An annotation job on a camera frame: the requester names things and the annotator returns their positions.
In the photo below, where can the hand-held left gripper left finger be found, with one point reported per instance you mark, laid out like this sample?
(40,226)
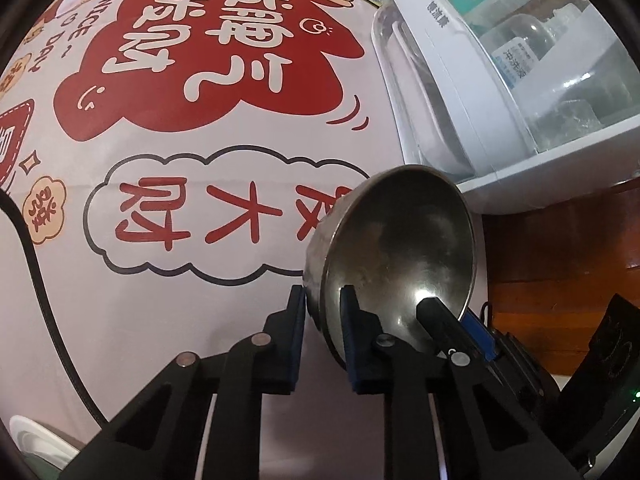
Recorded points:
(295,340)

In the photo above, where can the printed pink tablecloth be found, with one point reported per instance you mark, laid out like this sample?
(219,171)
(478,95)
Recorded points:
(225,150)

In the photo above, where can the white plate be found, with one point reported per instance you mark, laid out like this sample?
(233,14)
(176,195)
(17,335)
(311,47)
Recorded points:
(35,435)

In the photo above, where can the large steel bowl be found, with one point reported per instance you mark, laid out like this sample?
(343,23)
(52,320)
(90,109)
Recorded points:
(400,250)

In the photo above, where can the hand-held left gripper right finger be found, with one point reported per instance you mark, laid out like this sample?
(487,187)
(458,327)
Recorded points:
(350,340)

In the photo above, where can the clear labelled bottle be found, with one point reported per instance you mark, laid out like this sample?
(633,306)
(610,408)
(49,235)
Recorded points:
(520,55)

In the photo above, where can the white sterilizer cabinet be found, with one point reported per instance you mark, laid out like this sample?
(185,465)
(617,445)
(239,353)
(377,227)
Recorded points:
(440,85)

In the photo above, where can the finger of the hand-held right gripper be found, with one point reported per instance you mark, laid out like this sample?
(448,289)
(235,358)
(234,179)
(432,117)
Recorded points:
(440,320)

